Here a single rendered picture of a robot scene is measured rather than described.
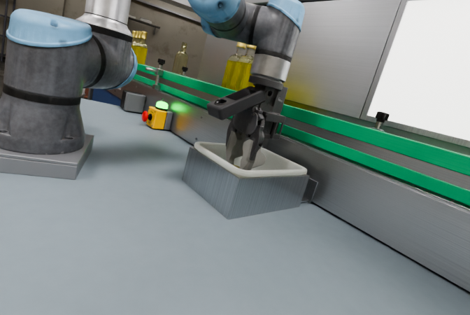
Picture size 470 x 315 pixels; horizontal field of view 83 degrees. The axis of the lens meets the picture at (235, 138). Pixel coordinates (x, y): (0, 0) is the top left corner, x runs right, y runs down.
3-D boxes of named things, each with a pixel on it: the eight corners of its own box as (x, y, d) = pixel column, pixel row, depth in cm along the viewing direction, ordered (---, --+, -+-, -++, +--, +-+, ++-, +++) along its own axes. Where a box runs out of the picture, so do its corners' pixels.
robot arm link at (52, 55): (-19, 78, 43) (-12, -10, 40) (51, 81, 56) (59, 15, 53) (45, 99, 42) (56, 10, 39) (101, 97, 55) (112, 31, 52)
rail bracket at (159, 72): (160, 91, 114) (166, 60, 111) (143, 88, 109) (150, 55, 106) (156, 89, 117) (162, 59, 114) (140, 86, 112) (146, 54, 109)
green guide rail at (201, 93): (246, 124, 75) (253, 96, 73) (243, 123, 74) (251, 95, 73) (95, 62, 200) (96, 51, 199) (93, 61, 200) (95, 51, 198)
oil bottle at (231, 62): (234, 113, 102) (249, 57, 98) (223, 111, 98) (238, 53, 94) (225, 110, 106) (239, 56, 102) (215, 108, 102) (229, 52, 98)
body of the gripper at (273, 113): (279, 143, 57) (295, 87, 55) (250, 140, 51) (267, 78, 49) (255, 133, 63) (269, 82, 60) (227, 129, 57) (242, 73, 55)
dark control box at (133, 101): (143, 114, 121) (146, 96, 120) (124, 111, 116) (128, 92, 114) (136, 110, 127) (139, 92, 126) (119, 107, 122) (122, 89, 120)
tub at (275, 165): (301, 205, 61) (312, 170, 60) (228, 218, 46) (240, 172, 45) (251, 175, 74) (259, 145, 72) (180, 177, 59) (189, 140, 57)
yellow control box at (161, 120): (169, 131, 101) (173, 113, 100) (151, 129, 96) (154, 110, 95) (161, 126, 106) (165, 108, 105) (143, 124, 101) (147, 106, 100)
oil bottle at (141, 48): (142, 78, 171) (150, 33, 166) (133, 75, 167) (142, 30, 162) (139, 76, 175) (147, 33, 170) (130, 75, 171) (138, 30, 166)
